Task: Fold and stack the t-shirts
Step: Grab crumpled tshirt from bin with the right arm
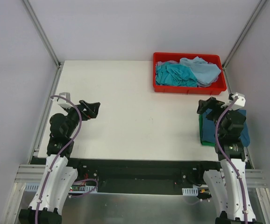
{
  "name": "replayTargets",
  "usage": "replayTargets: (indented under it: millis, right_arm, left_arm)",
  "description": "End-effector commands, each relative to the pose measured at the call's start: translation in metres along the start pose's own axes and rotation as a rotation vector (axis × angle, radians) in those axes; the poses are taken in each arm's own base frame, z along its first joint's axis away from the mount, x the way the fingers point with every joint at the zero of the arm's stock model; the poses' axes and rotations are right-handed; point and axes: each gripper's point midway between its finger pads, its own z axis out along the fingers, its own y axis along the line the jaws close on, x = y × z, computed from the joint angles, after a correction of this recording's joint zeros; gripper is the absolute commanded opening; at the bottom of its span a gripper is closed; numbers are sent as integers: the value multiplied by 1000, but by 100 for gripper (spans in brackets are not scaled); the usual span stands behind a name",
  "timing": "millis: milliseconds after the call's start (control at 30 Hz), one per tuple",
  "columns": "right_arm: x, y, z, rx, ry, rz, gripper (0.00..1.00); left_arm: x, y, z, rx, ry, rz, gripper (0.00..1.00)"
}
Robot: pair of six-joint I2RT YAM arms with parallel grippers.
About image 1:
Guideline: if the teal t shirt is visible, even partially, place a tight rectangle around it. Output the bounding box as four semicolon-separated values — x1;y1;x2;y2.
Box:
155;63;197;87

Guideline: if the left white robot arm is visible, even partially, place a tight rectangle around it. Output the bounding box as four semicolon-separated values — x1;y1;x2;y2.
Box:
18;96;100;224

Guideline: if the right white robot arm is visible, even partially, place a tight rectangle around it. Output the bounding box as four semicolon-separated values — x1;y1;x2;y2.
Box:
196;93;257;224

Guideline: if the red plastic bin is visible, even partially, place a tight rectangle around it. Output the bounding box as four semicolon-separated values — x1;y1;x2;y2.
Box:
152;52;227;96

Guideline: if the folded dark blue shirt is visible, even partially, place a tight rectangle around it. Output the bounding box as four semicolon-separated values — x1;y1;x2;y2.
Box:
203;109;250;147

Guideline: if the light blue t shirt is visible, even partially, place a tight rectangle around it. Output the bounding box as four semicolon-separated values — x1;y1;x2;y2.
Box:
179;56;221;87

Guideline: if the folded green shirt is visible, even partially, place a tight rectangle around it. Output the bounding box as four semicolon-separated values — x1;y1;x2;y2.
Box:
199;113;215;147

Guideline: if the lavender t shirt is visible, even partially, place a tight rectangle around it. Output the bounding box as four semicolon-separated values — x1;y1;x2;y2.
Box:
156;60;179;66

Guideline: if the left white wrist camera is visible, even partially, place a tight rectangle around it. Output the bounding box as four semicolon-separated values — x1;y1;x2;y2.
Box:
50;92;73;109

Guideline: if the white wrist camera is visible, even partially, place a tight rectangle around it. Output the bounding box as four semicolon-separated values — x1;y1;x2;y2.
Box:
50;92;73;109
228;92;246;111

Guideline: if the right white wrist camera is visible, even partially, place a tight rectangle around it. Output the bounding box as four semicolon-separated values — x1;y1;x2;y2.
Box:
228;92;246;111

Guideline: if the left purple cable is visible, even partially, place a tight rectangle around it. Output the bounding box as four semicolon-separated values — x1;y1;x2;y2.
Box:
34;95;99;224

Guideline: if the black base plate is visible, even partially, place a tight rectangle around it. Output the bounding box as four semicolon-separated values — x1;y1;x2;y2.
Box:
68;158;222;196

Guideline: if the left white cable duct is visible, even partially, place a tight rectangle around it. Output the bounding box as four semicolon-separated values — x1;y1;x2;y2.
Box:
25;183;98;194

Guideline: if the white cable duct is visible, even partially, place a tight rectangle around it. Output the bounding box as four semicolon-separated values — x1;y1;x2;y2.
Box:
25;183;98;194
182;188;199;196

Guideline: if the right white cable duct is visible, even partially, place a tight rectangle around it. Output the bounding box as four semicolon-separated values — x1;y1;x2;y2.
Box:
182;188;199;196

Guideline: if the left aluminium frame post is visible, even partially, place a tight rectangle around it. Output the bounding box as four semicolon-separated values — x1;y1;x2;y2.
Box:
21;0;61;67

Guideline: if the aluminium frame post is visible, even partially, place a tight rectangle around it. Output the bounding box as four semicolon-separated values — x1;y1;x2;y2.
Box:
222;0;269;70
21;0;61;67

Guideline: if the right aluminium frame post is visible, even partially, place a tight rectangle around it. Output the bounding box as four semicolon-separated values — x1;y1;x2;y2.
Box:
222;0;269;70

